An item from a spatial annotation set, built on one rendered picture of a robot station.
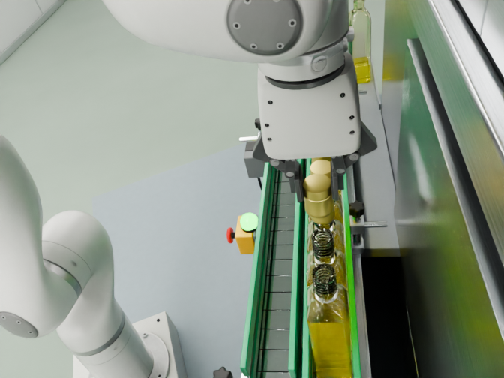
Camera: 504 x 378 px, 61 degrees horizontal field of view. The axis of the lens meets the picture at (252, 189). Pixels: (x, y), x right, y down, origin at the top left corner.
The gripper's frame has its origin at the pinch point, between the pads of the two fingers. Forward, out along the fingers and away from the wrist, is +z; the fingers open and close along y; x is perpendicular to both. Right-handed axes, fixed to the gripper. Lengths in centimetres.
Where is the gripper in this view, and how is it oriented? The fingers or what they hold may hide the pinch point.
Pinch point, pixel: (316, 181)
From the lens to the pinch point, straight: 50.5
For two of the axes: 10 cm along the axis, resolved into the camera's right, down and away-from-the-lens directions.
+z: 1.8, 7.0, 6.9
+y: -9.8, 0.6, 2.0
